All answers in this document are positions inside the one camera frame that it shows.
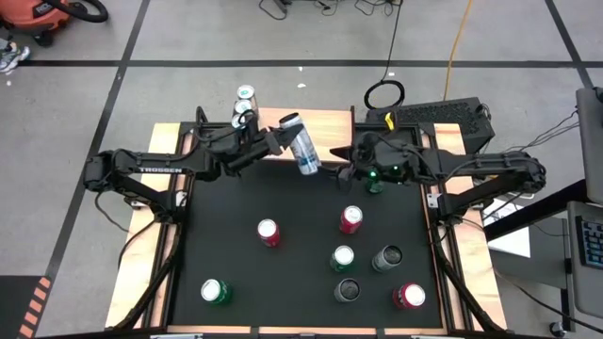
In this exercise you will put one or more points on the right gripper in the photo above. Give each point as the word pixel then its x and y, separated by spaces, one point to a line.
pixel 396 160

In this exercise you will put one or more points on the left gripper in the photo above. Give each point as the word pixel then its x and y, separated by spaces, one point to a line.
pixel 231 155

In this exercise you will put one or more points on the white Celsius can black lid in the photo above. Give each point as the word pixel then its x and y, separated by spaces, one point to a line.
pixel 304 150
pixel 347 290
pixel 386 259

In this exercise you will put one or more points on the blue silver Red Bull can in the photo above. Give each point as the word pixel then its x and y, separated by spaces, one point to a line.
pixel 246 91
pixel 243 106
pixel 238 121

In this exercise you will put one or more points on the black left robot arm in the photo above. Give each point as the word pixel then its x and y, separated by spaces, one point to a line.
pixel 141 162

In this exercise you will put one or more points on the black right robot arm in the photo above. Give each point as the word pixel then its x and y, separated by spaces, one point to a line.
pixel 480 162

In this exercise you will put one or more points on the wooden shelf black metal legs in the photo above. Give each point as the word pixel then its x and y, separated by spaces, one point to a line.
pixel 330 132

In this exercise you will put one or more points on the green Sprite can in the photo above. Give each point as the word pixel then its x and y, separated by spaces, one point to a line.
pixel 216 292
pixel 375 187
pixel 342 259

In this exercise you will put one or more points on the red Fanta can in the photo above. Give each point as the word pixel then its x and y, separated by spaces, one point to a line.
pixel 351 221
pixel 409 295
pixel 269 235

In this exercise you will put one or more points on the black table mat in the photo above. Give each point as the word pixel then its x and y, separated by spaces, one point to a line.
pixel 235 202

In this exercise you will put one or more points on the black perforated computer case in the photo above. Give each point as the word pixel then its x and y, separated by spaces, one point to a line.
pixel 433 115

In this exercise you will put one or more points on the white paper sheet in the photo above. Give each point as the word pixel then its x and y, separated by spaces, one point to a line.
pixel 513 242

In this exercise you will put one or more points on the black metal beam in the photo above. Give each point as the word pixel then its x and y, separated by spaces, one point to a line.
pixel 542 210

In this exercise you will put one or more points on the grey monitor back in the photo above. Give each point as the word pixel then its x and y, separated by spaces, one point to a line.
pixel 591 141

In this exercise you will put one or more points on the black keyboard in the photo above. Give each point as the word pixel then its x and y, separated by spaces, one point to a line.
pixel 592 242

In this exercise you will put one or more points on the grey workstation cart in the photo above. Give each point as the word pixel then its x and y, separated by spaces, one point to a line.
pixel 584 292

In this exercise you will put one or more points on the person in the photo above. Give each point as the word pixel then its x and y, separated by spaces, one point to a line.
pixel 11 56

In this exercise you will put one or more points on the orange shop vacuum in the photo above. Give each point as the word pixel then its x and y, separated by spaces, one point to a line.
pixel 28 16

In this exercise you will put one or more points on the black mat with orange stripes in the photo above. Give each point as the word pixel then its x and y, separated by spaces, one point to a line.
pixel 14 306

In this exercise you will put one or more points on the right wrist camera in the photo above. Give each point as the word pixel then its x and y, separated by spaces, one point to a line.
pixel 365 145

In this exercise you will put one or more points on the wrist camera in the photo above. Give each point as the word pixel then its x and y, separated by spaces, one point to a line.
pixel 247 139
pixel 365 145

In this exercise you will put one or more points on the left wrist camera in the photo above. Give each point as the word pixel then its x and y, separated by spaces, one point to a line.
pixel 247 139

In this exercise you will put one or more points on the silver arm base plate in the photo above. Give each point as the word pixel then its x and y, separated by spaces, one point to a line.
pixel 432 200
pixel 136 204

